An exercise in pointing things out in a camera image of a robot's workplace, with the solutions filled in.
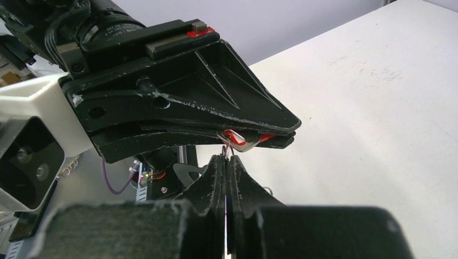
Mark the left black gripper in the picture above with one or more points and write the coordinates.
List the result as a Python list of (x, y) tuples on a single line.
[(209, 86)]

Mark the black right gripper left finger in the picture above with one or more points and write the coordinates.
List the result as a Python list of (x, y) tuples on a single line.
[(189, 226)]

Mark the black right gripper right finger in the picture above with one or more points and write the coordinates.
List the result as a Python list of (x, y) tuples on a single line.
[(260, 226)]

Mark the red key tag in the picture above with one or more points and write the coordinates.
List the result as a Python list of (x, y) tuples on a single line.
[(242, 142)]

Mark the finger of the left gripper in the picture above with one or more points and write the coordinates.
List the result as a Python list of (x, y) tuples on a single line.
[(116, 142)]

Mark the left white cable duct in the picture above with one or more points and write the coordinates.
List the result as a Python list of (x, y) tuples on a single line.
[(142, 177)]

